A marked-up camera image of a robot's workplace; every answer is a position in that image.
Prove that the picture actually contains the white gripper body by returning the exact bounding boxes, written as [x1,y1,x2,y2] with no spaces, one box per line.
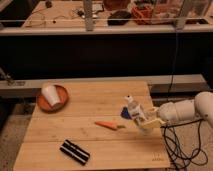
[157,103,175,122]

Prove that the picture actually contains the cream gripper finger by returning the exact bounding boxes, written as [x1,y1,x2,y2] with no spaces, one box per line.
[141,119,165,130]
[145,106,159,116]

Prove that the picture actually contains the clear plastic bottle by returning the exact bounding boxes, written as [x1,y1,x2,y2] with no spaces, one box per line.
[125,95,147,126]

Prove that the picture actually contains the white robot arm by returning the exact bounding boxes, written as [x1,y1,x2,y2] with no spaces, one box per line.
[141,92,213,130]

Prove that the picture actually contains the blue cloth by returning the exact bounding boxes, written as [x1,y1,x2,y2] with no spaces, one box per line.
[121,107,131,119]

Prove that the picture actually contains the orange toy carrot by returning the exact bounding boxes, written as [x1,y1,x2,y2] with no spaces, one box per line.
[95,121,126,131]

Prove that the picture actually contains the black white striped block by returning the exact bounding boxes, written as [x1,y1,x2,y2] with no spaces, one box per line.
[60,140,90,165]

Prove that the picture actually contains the orange crate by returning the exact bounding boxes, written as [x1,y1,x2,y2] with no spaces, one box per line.
[131,5,153,25]

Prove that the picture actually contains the black object on bench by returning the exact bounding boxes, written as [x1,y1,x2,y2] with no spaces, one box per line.
[107,10,131,26]

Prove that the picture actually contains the white foam cup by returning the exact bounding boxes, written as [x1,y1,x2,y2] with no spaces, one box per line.
[41,85,60,107]

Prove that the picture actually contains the orange plate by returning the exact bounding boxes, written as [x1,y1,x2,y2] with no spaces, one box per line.
[36,85,69,113]

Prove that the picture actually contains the black cables on floor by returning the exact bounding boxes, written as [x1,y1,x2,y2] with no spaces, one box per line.
[162,119,209,171]

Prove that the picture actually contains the grey metal post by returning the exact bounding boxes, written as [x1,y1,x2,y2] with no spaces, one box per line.
[83,0,93,31]

